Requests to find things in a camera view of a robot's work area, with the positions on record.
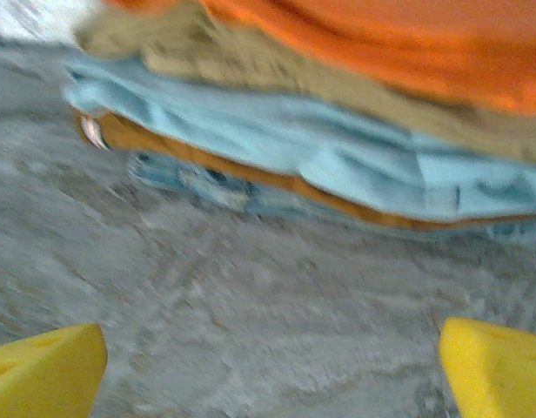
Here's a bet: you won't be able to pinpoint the tan folded trousers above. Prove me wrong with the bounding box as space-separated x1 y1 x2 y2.
74 3 536 165

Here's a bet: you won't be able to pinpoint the brown folded trousers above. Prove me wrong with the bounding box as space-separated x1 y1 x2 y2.
78 111 536 232

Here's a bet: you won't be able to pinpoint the light blue folded trousers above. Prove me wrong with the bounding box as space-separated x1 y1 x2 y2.
61 58 536 223

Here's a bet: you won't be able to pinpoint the blue denim folded trousers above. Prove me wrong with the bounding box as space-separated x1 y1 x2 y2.
126 150 536 245

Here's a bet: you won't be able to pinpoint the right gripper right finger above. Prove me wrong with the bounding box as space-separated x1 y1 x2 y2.
438 316 536 418

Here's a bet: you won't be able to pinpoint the orange trousers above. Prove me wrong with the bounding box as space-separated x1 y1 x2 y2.
104 0 536 117

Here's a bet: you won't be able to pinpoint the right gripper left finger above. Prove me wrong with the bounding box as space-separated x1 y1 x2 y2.
0 322 109 418

